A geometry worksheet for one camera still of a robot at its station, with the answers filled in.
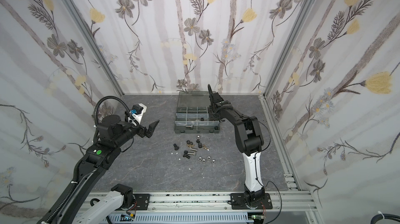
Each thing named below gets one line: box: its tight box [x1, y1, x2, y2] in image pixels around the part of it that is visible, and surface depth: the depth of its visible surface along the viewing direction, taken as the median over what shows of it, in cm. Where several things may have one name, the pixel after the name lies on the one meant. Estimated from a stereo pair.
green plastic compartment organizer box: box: [174, 91, 221, 134], surface depth 106 cm
